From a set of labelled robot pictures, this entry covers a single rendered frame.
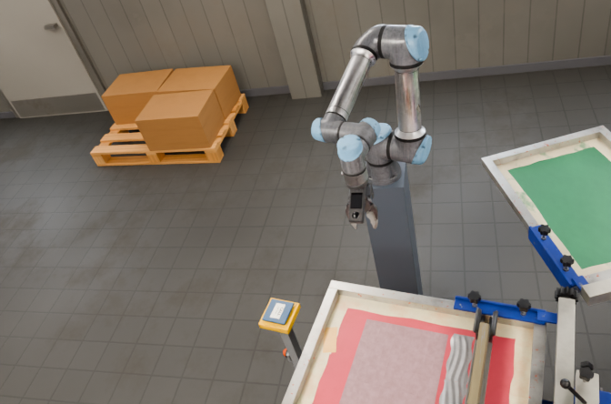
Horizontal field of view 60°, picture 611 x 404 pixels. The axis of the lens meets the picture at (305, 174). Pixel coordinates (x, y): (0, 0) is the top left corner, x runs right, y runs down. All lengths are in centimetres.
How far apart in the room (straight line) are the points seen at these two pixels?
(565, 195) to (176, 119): 312
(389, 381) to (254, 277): 187
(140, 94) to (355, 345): 371
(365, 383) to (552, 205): 109
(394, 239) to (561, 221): 68
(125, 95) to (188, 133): 92
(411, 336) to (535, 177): 97
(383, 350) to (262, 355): 138
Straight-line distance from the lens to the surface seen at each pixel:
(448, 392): 191
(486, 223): 367
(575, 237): 233
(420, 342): 200
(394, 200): 222
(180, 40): 544
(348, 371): 197
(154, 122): 469
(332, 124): 171
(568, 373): 187
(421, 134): 202
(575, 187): 253
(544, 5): 489
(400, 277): 260
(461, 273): 340
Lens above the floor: 265
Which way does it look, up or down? 39 degrees down
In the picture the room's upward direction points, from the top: 16 degrees counter-clockwise
